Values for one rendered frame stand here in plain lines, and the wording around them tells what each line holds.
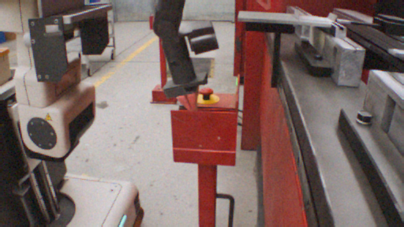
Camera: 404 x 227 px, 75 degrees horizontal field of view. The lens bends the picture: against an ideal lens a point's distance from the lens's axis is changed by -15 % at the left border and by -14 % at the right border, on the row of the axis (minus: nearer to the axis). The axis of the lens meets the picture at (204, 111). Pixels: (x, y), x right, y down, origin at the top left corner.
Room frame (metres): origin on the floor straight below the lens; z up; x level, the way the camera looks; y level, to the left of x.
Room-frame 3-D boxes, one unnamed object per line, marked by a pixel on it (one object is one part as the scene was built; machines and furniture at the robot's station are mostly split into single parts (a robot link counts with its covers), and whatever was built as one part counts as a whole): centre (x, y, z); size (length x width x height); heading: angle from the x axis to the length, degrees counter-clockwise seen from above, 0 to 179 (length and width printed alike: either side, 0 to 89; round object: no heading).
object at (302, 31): (1.44, -0.45, 0.92); 0.50 x 0.06 x 0.10; 172
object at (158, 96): (2.66, 0.37, 0.41); 0.25 x 0.20 x 0.83; 82
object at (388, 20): (0.88, -0.53, 1.01); 0.26 x 0.12 x 0.05; 82
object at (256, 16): (0.92, -0.23, 1.00); 0.26 x 0.18 x 0.01; 82
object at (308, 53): (0.87, -0.32, 0.89); 0.30 x 0.05 x 0.03; 172
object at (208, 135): (0.75, -0.01, 0.75); 0.20 x 0.16 x 0.18; 173
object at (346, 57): (0.84, -0.37, 0.92); 0.39 x 0.06 x 0.10; 172
